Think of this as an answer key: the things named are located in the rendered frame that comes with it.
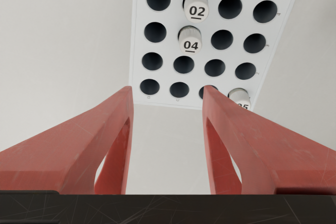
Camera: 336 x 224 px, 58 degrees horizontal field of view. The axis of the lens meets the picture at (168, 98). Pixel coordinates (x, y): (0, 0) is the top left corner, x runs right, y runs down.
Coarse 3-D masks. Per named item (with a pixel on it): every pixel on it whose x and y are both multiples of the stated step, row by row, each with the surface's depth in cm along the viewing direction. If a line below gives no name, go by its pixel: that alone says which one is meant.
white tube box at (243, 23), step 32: (160, 0) 17; (224, 0) 19; (256, 0) 16; (288, 0) 16; (160, 32) 18; (224, 32) 19; (256, 32) 17; (160, 64) 19; (192, 64) 19; (224, 64) 19; (256, 64) 18; (160, 96) 20; (192, 96) 20; (256, 96) 20
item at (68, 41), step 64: (0, 0) 20; (64, 0) 20; (128, 0) 20; (320, 0) 20; (0, 64) 23; (64, 64) 23; (128, 64) 23; (320, 64) 22; (0, 128) 27; (192, 128) 27; (320, 128) 26; (128, 192) 32; (192, 192) 32
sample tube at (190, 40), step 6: (180, 30) 17; (186, 30) 16; (192, 30) 16; (198, 30) 17; (180, 36) 16; (186, 36) 16; (192, 36) 16; (198, 36) 16; (180, 42) 16; (186, 42) 16; (192, 42) 16; (198, 42) 16; (180, 48) 16; (186, 48) 16; (192, 48) 16; (198, 48) 16; (186, 54) 16; (192, 54) 16
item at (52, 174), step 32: (128, 96) 12; (64, 128) 8; (96, 128) 8; (128, 128) 12; (0, 160) 6; (32, 160) 6; (64, 160) 6; (96, 160) 7; (128, 160) 12; (0, 192) 5; (32, 192) 5; (64, 192) 5; (96, 192) 11
